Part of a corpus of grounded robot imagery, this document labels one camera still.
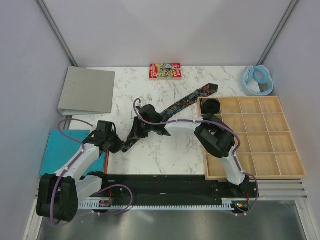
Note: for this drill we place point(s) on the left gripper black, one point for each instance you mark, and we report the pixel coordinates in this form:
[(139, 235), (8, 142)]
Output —
[(119, 144)]

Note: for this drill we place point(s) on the floral navy necktie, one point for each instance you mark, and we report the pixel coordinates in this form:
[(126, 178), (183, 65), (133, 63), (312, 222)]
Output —
[(185, 102)]

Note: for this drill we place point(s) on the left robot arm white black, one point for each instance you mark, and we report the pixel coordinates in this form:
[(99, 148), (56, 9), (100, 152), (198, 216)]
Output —
[(60, 193)]

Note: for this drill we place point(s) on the wooden compartment tray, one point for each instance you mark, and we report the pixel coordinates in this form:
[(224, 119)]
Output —
[(267, 148)]

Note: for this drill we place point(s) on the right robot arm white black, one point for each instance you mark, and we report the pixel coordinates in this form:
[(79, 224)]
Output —
[(216, 137)]

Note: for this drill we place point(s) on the rolled black tie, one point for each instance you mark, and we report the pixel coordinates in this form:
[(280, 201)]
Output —
[(210, 105)]

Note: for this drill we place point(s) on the teal book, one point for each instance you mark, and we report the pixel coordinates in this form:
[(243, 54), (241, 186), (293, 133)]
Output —
[(60, 149)]

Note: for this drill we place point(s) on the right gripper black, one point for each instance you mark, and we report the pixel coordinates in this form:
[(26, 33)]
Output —
[(135, 130)]

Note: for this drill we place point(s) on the grey ring binder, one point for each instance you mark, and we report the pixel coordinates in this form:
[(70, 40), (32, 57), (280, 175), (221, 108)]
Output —
[(87, 92)]

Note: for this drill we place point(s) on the white slotted cable duct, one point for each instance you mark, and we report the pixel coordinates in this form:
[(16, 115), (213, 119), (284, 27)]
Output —
[(96, 204)]

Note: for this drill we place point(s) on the red illustrated book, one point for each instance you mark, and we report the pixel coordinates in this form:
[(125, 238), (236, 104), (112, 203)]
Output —
[(164, 71)]

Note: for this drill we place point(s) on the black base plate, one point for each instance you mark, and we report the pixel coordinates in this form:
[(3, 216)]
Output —
[(172, 190)]

